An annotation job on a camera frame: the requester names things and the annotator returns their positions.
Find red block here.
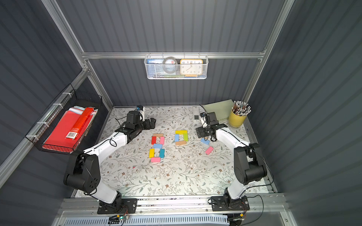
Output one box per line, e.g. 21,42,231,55
151,136,156,145

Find numbered wood block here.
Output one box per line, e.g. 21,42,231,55
153,133,164,137

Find yellow block front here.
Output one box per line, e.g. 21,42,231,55
149,148,155,159

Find yellow block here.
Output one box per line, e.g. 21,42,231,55
149,148,155,159
175,130,188,135

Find natural wood block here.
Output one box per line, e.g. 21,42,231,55
175,141,187,147

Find teal block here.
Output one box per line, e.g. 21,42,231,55
159,149,165,158

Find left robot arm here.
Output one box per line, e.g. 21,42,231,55
63,105,156,204

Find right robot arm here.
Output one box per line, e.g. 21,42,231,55
196,112,268,201

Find white remote control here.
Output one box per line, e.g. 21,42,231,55
192,106,200,121

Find pale green book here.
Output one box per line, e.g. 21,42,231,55
203,99,234,121

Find yellow pencil cup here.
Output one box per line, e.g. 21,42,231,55
228,111,247,128

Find orange alarm clock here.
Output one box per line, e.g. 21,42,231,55
180,59,204,76

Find red folders stack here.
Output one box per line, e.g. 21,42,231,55
42,106,98,153

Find white wire wall basket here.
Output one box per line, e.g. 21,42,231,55
144,56,209,80

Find black wire side basket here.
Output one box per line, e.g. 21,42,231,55
26,89,103,154

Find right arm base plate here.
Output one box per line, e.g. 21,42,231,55
208,196,250,212

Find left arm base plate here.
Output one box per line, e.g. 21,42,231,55
97,198,138,215

